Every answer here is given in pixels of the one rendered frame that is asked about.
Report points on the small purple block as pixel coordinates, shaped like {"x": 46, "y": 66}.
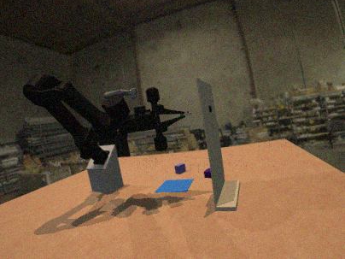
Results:
{"x": 180, "y": 168}

